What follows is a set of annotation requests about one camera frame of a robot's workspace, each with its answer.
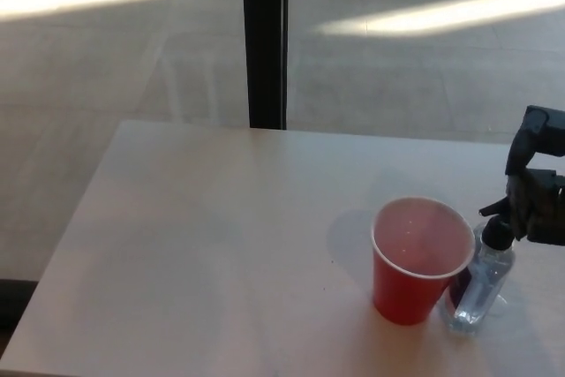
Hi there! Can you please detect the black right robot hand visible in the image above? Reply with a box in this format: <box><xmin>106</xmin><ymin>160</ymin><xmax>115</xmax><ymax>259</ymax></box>
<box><xmin>504</xmin><ymin>104</ymin><xmax>565</xmax><ymax>247</ymax></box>

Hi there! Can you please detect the clear soap bottle black pump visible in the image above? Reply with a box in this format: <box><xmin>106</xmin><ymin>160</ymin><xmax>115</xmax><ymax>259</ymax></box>
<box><xmin>445</xmin><ymin>198</ymin><xmax>517</xmax><ymax>335</ymax></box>

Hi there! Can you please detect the red plastic cup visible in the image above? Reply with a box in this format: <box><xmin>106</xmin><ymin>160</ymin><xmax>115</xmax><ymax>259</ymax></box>
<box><xmin>371</xmin><ymin>197</ymin><xmax>478</xmax><ymax>326</ymax></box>

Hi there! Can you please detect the black window frame post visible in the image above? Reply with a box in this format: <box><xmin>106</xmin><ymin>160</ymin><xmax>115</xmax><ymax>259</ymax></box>
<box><xmin>240</xmin><ymin>0</ymin><xmax>290</xmax><ymax>131</ymax></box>

